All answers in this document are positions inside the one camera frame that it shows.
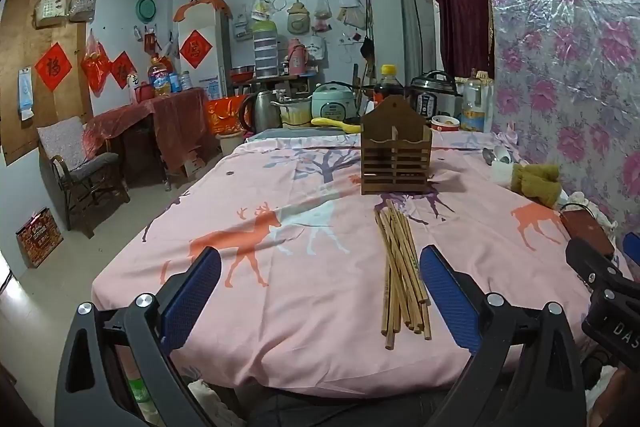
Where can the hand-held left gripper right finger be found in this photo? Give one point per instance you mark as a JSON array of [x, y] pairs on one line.
[[450, 302]]

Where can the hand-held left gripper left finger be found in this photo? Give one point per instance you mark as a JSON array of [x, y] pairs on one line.
[[192, 292]]

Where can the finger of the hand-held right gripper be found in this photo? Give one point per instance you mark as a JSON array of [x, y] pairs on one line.
[[587, 264]]

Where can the pile of wooden chopsticks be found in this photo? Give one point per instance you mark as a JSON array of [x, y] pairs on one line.
[[400, 287]]

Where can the wooden utensil holder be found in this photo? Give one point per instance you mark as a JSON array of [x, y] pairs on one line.
[[395, 157]]

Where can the person's right hand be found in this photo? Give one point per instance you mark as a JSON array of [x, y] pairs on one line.
[[620, 402]]

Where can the red-brown box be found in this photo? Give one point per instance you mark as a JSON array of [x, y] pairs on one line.
[[585, 229]]

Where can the blue object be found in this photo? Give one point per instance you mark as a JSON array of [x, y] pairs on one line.
[[632, 254]]

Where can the white crumpled cloth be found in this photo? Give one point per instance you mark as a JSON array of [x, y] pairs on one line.
[[582, 199]]

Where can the olive green cloth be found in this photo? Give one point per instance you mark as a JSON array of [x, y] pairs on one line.
[[537, 184]]

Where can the white plastic bag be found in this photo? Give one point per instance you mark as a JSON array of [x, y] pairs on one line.
[[202, 392]]

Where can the green plastic bottle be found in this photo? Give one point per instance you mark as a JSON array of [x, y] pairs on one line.
[[137, 392]]

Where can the white square container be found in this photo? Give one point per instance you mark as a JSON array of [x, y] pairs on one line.
[[502, 174]]

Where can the cardboard box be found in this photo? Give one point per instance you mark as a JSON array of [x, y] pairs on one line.
[[192, 164]]

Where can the white ceramic spoon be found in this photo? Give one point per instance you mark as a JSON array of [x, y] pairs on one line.
[[501, 153]]

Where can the large metal spoon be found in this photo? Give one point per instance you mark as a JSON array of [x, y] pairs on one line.
[[488, 155]]

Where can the beige bucket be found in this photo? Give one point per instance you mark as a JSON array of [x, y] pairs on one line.
[[229, 143]]

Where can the red gift bag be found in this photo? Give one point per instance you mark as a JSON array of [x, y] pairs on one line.
[[39, 237]]

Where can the person's dark clothing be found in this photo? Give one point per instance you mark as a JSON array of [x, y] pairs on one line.
[[325, 412]]

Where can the side table red cloth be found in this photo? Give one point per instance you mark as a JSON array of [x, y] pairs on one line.
[[170, 122]]

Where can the red white bowl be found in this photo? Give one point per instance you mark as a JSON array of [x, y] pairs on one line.
[[445, 124]]

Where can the orange gift bag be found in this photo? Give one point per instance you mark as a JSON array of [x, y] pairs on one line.
[[222, 114]]

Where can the grey table cover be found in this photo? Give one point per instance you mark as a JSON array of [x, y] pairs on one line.
[[280, 134]]

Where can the stainless steel kettle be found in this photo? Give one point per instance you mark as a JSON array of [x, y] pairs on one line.
[[262, 112]]

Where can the clear plastic oil bottle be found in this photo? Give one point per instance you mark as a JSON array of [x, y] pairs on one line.
[[475, 107]]

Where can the pale yellow pot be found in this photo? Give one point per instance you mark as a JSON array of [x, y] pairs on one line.
[[295, 112]]

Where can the silver pressure cooker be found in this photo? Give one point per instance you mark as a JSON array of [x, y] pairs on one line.
[[435, 94]]

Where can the blue label jar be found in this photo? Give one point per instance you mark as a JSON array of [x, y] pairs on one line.
[[175, 83]]

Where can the clear glass jar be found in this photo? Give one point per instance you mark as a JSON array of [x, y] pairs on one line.
[[186, 81]]

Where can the yellow cooking oil jug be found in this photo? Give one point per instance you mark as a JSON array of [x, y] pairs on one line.
[[160, 79]]

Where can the yellow frying pan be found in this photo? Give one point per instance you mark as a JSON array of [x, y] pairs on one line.
[[330, 123]]

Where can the white refrigerator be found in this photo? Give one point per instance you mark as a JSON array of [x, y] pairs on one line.
[[210, 77]]

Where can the red basin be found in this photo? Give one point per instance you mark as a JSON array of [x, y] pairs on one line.
[[242, 74]]

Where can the soy sauce bottle yellow cap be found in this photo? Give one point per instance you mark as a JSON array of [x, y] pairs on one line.
[[387, 87]]

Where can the wooden shelf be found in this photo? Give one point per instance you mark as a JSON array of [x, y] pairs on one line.
[[285, 82]]

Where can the mint green rice cooker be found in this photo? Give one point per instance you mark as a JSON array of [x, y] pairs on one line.
[[332, 102]]

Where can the red diamond paper decoration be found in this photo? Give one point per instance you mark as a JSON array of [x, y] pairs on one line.
[[122, 69], [53, 67], [195, 49]]

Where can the leaning wooden boards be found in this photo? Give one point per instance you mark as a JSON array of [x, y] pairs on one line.
[[369, 74]]

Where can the red plastic bag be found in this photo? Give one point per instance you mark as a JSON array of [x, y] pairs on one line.
[[95, 67]]

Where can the stacked steamer green lid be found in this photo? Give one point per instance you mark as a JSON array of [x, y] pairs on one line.
[[265, 52]]

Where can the pink thermos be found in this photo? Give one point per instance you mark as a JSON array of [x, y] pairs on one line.
[[297, 57]]

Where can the black hanging bag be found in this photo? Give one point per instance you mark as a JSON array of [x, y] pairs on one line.
[[367, 47]]

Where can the white printed hanging bag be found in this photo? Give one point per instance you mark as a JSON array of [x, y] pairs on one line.
[[316, 52]]

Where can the orange refrigerator cover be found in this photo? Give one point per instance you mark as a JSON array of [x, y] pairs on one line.
[[202, 7]]

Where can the green round basin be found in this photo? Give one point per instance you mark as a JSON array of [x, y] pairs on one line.
[[146, 8]]

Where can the yellow hanging plastic bag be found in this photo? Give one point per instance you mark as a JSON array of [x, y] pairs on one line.
[[261, 9]]

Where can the beige hanging pouch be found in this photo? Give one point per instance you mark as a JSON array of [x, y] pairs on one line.
[[297, 19]]

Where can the brown wooden door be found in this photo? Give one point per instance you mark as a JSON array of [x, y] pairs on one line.
[[15, 57]]

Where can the clear hanging plastic bag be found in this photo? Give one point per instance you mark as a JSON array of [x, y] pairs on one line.
[[322, 14]]

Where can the grey handbag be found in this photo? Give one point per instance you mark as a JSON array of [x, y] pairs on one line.
[[82, 4]]

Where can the white woven handbag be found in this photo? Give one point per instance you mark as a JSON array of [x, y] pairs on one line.
[[50, 9]]

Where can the floral wall sheet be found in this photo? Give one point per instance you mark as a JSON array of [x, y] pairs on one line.
[[565, 57]]

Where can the blue white wall calendar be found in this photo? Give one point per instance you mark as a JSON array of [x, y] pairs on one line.
[[25, 92]]

